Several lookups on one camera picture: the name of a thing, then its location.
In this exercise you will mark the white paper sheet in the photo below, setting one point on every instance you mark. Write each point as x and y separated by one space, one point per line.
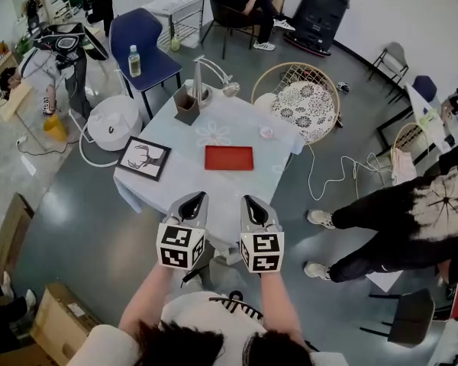
384 280

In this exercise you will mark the brown box holder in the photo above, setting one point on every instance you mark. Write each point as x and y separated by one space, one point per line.
186 107

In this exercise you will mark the red tray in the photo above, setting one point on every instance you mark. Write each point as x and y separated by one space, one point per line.
229 158

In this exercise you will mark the white board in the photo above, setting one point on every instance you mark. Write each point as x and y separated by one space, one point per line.
427 116

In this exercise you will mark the white pillow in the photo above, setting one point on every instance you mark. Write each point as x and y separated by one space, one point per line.
264 101

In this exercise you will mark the black white patterned cushion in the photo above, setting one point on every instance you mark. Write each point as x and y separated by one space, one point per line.
305 107

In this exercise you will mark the blue chair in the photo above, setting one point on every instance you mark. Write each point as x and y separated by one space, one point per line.
137 44

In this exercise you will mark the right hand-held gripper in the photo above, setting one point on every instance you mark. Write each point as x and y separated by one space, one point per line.
264 251

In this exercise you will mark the small clear pink cup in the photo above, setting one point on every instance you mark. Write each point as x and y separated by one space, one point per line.
266 132

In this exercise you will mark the small black white object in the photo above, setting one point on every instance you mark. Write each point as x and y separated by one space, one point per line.
342 86

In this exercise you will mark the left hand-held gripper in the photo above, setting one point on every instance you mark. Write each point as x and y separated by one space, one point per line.
175 247

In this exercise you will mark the black wheeled bin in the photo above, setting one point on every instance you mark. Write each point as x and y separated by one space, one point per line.
320 13

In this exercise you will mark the black chair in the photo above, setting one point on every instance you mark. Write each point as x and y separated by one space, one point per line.
412 316

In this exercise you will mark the yellow container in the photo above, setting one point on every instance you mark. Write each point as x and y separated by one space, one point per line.
55 128

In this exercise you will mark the person's white shirt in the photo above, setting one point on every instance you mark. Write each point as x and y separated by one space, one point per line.
202 315

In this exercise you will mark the flat brown cardboard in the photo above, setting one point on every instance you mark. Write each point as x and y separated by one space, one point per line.
11 231

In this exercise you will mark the silver curved metal stand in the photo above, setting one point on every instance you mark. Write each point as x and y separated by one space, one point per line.
202 86

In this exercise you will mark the person's right forearm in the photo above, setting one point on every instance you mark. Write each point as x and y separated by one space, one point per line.
280 305

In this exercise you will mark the person's left forearm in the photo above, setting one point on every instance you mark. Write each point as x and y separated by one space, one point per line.
147 296

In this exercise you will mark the black framed deer picture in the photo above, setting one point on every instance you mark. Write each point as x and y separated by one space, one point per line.
144 158

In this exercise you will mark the green bottle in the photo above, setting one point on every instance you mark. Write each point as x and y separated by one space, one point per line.
175 43

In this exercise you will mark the grey chair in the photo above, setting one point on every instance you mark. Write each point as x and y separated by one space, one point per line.
395 57

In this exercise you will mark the brown cardboard box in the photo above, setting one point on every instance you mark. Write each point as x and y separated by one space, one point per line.
61 326

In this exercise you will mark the pink cloth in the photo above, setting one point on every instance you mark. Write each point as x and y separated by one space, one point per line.
404 166

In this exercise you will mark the small rattan chair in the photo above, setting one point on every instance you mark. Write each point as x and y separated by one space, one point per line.
408 135

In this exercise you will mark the wooden board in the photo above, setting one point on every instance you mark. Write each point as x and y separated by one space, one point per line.
17 99

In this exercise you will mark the clear round glass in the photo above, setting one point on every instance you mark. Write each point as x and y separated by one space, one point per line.
231 89

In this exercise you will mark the clear bottle yellow drink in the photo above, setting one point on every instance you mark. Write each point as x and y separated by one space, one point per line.
134 61

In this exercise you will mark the light blue tablecloth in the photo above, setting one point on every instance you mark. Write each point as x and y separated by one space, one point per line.
183 174

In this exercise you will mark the round rattan chair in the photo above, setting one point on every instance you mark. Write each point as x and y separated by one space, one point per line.
267 76

